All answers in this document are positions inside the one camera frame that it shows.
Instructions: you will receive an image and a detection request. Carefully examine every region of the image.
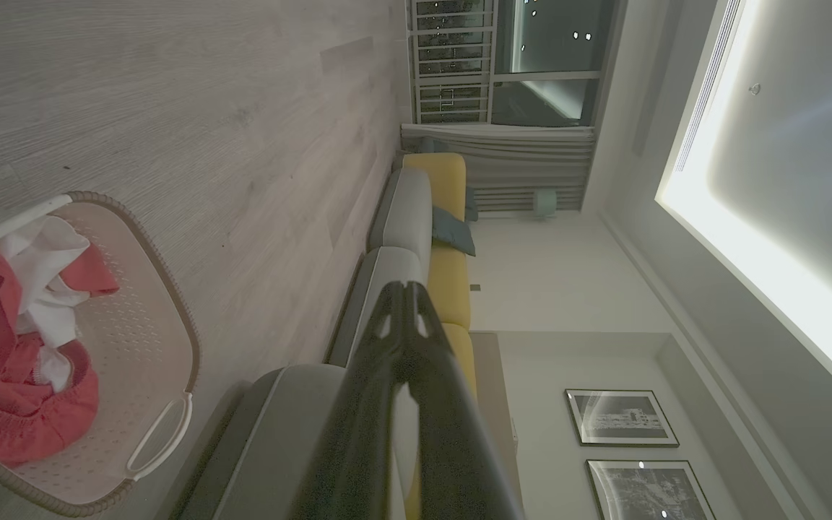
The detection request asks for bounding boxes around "red and white cloth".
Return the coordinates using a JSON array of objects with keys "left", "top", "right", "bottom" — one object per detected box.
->
[{"left": 0, "top": 215, "right": 92, "bottom": 394}]

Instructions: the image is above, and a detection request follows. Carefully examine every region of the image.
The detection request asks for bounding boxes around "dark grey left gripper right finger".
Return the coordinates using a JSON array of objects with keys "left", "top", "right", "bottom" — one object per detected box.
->
[{"left": 407, "top": 282, "right": 525, "bottom": 520}]

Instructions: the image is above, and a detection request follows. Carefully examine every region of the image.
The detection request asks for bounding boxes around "grey curtain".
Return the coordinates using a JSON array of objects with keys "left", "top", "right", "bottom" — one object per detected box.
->
[{"left": 400, "top": 123, "right": 596, "bottom": 212}]

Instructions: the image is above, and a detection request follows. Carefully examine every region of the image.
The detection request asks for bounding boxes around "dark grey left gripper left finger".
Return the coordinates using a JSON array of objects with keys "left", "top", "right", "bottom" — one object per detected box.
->
[{"left": 293, "top": 280, "right": 408, "bottom": 520}]

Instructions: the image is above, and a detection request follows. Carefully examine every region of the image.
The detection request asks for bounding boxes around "white balcony railing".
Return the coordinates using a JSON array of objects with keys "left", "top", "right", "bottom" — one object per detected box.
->
[{"left": 408, "top": 0, "right": 497, "bottom": 126}]

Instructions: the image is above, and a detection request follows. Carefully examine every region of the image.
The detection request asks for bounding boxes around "linear ceiling air vent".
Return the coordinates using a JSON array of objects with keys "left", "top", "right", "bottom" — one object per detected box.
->
[{"left": 675, "top": 0, "right": 743, "bottom": 173}]

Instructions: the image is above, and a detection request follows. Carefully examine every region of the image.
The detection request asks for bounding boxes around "large blue cushion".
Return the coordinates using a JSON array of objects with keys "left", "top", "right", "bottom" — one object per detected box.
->
[{"left": 431, "top": 206, "right": 477, "bottom": 258}]

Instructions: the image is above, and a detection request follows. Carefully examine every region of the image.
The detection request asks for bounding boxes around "cream laundry basket brown rim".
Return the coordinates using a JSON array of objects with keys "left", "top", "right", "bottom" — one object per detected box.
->
[{"left": 0, "top": 191, "right": 202, "bottom": 518}]

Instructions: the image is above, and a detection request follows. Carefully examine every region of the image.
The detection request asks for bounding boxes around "glass window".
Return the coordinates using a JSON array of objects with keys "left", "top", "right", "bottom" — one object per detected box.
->
[{"left": 492, "top": 0, "right": 616, "bottom": 128}]

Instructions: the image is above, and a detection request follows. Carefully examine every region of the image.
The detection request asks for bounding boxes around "black framed building picture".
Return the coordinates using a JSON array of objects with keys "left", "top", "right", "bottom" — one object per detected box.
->
[{"left": 564, "top": 389, "right": 680, "bottom": 449}]

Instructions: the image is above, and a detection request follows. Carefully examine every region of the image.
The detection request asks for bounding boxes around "black framed foliage picture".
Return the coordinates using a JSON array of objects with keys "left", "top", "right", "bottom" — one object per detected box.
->
[{"left": 585, "top": 459, "right": 717, "bottom": 520}]

